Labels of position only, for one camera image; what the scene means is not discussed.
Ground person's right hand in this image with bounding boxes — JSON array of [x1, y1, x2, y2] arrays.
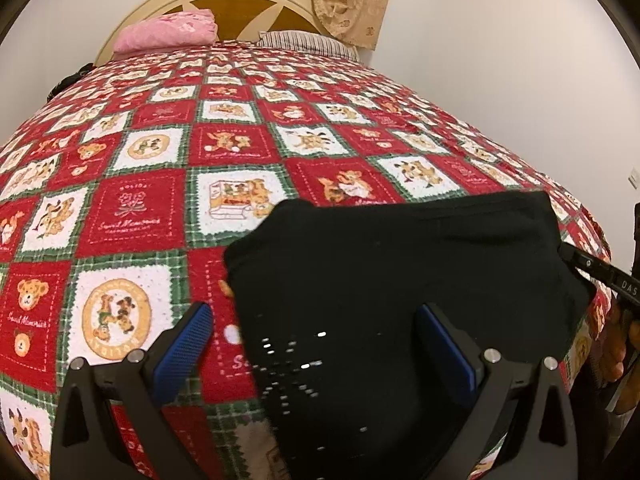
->
[[597, 302, 640, 411]]

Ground red checkered printed blanket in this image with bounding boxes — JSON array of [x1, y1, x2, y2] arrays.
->
[[0, 42, 613, 480]]

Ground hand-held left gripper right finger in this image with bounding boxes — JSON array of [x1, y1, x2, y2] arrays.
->
[[414, 302, 608, 480]]

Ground grey striped pillow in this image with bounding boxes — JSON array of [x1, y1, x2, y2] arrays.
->
[[257, 30, 362, 61]]

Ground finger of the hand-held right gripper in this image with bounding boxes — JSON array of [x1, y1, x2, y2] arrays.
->
[[557, 241, 640, 307]]

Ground cream wooden bed headboard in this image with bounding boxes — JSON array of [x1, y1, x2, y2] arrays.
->
[[94, 0, 326, 67]]

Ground small black object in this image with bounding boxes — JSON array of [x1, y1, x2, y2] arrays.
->
[[46, 62, 96, 102]]

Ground black pants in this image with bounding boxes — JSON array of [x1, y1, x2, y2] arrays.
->
[[222, 190, 597, 480]]

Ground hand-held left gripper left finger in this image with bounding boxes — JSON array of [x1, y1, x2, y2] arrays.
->
[[50, 301, 216, 480]]

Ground pink pillow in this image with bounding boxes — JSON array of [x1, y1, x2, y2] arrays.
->
[[112, 8, 218, 54]]

